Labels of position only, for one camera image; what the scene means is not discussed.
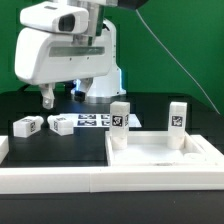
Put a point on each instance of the white marker sheet with tags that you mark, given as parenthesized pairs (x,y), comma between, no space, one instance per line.
(88,120)

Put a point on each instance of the white square table top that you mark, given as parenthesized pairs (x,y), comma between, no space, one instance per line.
(149,148)

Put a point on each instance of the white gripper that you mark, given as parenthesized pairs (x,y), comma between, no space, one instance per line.
(43,57)

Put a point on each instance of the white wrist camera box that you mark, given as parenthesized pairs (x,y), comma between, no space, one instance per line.
(55,17)

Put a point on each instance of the white U-shaped fence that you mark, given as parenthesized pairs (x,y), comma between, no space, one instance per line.
(112,178)

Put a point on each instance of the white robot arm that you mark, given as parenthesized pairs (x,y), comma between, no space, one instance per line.
(103,87)

